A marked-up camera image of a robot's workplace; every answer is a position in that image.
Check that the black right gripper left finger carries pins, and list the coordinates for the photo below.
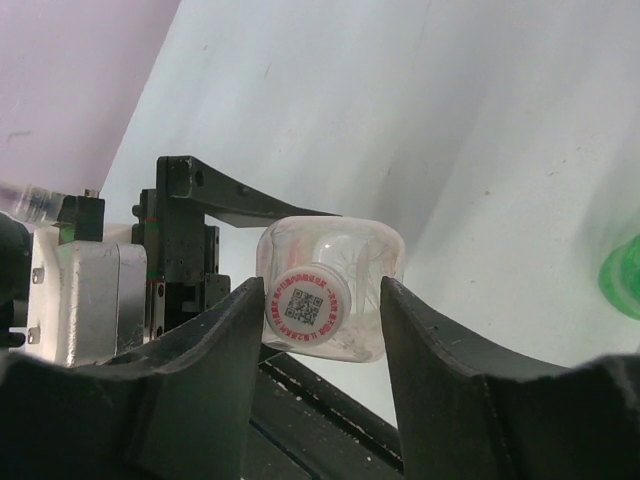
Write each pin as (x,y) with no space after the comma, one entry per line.
(175,408)

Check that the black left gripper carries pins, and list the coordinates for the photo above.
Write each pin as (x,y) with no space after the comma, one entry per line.
(183,278)

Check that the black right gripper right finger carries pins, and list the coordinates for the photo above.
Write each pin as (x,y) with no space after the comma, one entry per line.
(468,408)

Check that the fruit tea bottle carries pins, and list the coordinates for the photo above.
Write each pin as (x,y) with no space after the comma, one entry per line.
(362,251)

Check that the white bottle cap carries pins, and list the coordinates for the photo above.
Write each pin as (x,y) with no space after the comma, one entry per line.
(307,305)

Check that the green plastic bottle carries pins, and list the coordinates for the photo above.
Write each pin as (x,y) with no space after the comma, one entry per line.
(618,278)

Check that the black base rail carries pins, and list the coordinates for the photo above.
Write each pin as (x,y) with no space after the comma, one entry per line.
(303,427)

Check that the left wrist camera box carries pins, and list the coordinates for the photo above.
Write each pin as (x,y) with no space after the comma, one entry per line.
(88,282)

